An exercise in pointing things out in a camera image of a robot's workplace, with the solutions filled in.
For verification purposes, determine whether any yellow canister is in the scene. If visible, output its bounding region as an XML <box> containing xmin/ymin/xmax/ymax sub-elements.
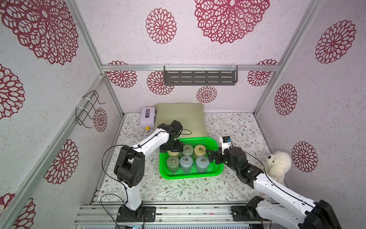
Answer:
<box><xmin>193</xmin><ymin>145</ymin><xmax>206</xmax><ymax>158</ymax></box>

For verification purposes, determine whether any blue canister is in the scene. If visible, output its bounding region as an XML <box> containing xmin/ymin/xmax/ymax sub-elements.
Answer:
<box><xmin>195</xmin><ymin>156</ymin><xmax>210</xmax><ymax>173</ymax></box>

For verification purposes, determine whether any grey-green canister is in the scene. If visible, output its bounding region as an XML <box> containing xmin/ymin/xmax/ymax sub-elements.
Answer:
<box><xmin>182</xmin><ymin>144</ymin><xmax>194</xmax><ymax>157</ymax></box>

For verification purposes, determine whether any green plastic basket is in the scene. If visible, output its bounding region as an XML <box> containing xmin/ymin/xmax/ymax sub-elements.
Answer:
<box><xmin>159</xmin><ymin>137</ymin><xmax>224</xmax><ymax>180</ymax></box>

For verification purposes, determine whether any green canister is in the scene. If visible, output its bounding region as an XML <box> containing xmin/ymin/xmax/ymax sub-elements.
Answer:
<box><xmin>166</xmin><ymin>156</ymin><xmax>180</xmax><ymax>173</ymax></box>

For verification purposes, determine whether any blue-grey canister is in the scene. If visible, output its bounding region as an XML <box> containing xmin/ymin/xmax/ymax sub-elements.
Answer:
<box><xmin>180</xmin><ymin>156</ymin><xmax>193</xmax><ymax>173</ymax></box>

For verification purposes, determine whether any yellow-green canister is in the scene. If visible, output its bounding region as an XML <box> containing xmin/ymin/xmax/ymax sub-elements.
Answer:
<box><xmin>167</xmin><ymin>151</ymin><xmax>180</xmax><ymax>158</ymax></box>

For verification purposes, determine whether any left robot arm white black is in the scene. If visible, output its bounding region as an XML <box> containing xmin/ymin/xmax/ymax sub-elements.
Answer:
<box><xmin>114</xmin><ymin>120</ymin><xmax>183</xmax><ymax>211</ymax></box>

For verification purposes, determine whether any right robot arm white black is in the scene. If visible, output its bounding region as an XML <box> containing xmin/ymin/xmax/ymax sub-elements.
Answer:
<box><xmin>206</xmin><ymin>146</ymin><xmax>341</xmax><ymax>229</ymax></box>

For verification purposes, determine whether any green linen cushion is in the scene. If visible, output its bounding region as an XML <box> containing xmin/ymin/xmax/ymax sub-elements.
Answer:
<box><xmin>154</xmin><ymin>103</ymin><xmax>209</xmax><ymax>137</ymax></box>

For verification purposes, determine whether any lilac toaster toy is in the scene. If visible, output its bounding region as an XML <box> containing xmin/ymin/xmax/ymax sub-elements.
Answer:
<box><xmin>140</xmin><ymin>106</ymin><xmax>156</xmax><ymax>130</ymax></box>

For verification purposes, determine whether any white plush dog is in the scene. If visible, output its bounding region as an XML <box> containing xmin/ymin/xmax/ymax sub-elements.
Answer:
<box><xmin>265</xmin><ymin>151</ymin><xmax>292</xmax><ymax>185</ymax></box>

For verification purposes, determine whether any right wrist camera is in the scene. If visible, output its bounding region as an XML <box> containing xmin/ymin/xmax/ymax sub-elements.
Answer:
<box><xmin>220</xmin><ymin>136</ymin><xmax>233</xmax><ymax>154</ymax></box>

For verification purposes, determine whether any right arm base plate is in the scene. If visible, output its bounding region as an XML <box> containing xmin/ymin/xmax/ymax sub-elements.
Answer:
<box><xmin>231</xmin><ymin>206</ymin><xmax>270</xmax><ymax>222</ymax></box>

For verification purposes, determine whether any grey wall shelf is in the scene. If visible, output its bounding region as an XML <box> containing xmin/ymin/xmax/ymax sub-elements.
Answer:
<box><xmin>163</xmin><ymin>66</ymin><xmax>238</xmax><ymax>86</ymax></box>

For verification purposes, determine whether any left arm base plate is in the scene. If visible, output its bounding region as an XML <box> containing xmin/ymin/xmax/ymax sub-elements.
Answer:
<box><xmin>116</xmin><ymin>206</ymin><xmax>156</xmax><ymax>223</ymax></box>

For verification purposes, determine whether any black wire wall rack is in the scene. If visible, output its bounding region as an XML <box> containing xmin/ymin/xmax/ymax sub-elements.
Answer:
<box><xmin>75</xmin><ymin>90</ymin><xmax>105</xmax><ymax>129</ymax></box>

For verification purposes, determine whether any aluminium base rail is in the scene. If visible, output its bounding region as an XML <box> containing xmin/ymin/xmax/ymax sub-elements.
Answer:
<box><xmin>74</xmin><ymin>183</ymin><xmax>281</xmax><ymax>226</ymax></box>

